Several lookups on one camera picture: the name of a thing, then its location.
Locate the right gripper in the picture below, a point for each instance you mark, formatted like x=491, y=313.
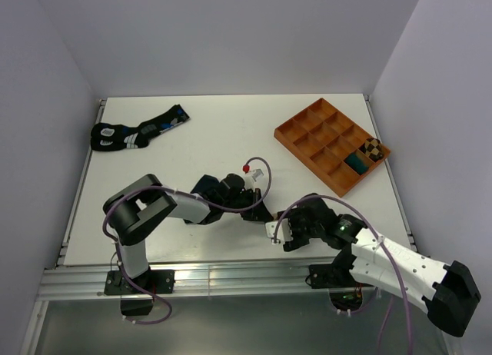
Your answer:
x=294, y=214

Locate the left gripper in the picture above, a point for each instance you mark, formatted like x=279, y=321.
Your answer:
x=259, y=213

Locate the dark navy sock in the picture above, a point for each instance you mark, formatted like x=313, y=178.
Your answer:
x=206, y=188

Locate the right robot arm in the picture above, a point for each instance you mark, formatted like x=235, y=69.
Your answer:
x=446, y=293

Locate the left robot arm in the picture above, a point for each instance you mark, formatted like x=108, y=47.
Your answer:
x=138, y=209

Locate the rolled teal sock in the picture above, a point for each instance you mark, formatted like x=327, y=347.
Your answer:
x=358, y=162

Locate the orange compartment tray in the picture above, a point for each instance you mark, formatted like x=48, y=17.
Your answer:
x=321, y=137

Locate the rolled argyle sock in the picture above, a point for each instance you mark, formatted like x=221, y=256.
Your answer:
x=372, y=149

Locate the black sport sock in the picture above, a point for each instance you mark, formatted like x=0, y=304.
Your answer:
x=107, y=137

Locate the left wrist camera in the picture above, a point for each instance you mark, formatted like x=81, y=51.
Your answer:
x=251, y=176

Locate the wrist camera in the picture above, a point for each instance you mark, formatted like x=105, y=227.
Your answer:
x=279, y=232
x=251, y=176

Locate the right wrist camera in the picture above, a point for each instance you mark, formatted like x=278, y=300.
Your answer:
x=279, y=232

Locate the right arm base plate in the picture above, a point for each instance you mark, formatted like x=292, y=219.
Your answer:
x=325, y=276

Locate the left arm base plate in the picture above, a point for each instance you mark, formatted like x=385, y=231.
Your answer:
x=155, y=281

